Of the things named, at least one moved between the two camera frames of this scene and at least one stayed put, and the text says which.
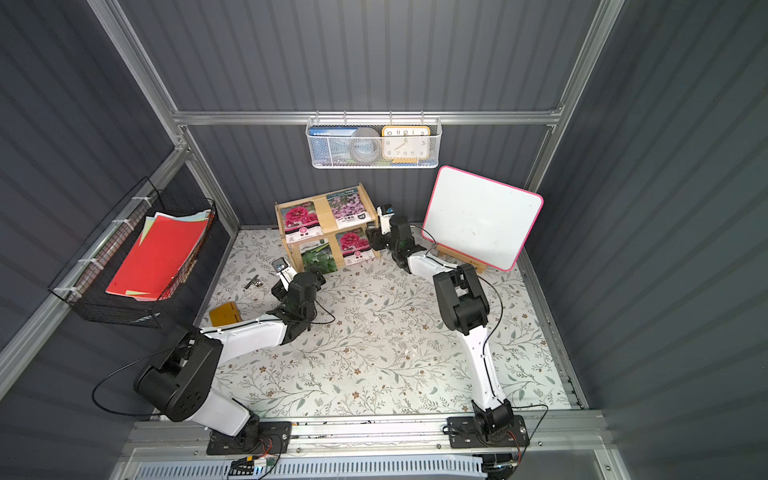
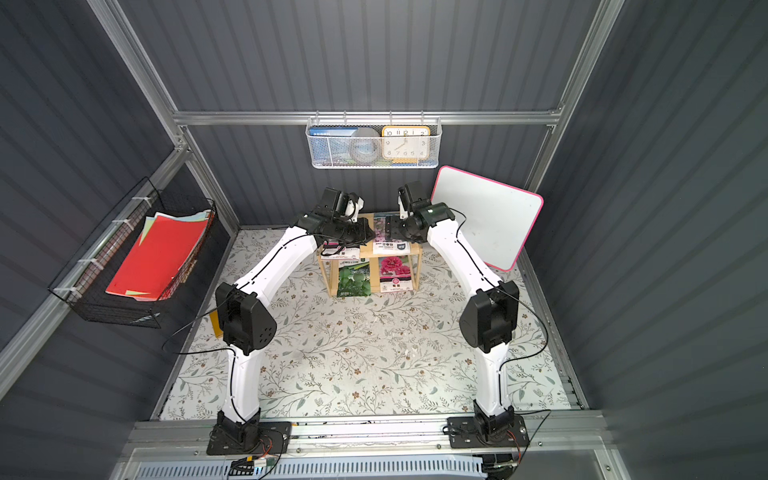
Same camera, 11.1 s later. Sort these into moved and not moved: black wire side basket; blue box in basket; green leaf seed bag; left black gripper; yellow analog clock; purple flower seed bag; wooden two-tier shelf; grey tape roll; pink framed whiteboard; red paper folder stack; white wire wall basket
Moved: wooden two-tier shelf; left black gripper; purple flower seed bag; green leaf seed bag
Not moved: pink framed whiteboard; blue box in basket; yellow analog clock; grey tape roll; white wire wall basket; black wire side basket; red paper folder stack
